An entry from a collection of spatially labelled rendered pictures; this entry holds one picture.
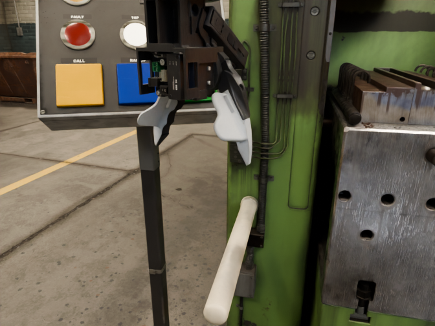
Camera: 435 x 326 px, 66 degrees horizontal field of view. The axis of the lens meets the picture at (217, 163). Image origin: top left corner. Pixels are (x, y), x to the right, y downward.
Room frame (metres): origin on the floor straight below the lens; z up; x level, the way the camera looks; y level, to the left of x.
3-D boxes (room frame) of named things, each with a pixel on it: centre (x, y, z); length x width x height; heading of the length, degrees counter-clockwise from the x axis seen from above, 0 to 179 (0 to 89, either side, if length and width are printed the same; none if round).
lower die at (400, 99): (0.89, -0.45, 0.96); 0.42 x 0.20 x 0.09; 167
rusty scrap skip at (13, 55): (6.59, 3.72, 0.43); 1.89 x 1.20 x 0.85; 71
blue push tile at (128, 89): (0.61, 0.14, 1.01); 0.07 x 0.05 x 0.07; 102
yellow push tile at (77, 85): (0.59, 0.24, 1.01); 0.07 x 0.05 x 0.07; 102
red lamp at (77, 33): (0.63, 0.25, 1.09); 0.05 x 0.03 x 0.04; 77
